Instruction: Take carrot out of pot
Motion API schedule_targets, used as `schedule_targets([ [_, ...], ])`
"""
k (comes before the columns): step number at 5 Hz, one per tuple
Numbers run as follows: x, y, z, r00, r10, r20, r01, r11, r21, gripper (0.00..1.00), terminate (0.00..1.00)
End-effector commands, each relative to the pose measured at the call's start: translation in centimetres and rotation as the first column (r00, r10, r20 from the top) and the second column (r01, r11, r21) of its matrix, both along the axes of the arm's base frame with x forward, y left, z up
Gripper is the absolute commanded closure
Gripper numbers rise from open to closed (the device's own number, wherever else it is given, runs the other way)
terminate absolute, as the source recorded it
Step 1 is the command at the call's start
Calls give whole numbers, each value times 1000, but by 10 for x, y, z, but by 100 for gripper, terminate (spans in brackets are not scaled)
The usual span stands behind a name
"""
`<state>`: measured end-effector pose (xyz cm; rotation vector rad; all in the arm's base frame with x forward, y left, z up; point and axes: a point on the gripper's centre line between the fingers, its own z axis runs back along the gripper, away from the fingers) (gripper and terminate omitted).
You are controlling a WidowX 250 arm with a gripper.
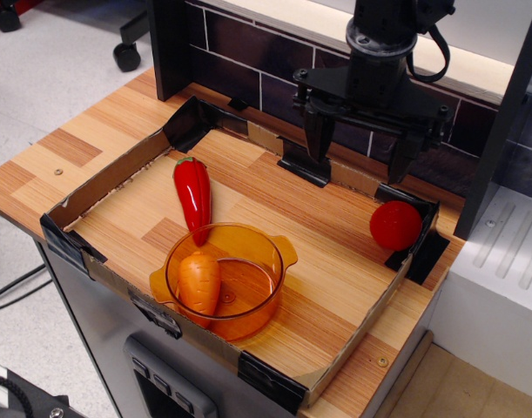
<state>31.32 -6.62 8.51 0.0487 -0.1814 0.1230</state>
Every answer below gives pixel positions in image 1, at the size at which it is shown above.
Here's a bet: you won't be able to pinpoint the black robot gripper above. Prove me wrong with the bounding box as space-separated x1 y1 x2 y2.
293 51 454 185

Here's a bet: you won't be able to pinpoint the orange toy carrot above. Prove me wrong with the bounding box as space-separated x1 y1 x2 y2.
178 252 222 315

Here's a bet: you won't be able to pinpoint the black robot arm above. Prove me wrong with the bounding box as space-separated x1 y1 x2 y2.
279 1 455 186

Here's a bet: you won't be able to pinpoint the cardboard fence with black tape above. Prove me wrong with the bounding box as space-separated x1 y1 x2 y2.
40 98 451 417

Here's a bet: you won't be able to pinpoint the orange transparent plastic pot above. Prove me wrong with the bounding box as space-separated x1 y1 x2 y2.
150 223 298 341

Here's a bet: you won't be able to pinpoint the red toy tomato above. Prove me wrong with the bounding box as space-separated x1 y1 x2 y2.
369 200 422 251

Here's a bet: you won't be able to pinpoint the red toy chili pepper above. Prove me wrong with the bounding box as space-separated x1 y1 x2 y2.
172 157 212 246

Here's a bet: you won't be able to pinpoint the white toy sink drainer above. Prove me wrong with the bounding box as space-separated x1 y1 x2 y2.
431 187 532 379

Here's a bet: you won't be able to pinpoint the black office chair base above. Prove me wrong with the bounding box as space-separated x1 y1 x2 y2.
112 11 149 72

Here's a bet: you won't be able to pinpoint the grey toy oven door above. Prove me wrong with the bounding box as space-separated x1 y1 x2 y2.
124 335 219 418

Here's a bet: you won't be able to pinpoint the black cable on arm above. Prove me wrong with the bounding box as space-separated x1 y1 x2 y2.
405 24 451 83

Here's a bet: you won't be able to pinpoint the black cables on floor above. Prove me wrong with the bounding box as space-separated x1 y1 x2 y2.
0 263 54 315

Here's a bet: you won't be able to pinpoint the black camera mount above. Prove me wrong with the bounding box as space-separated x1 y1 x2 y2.
0 365 84 418

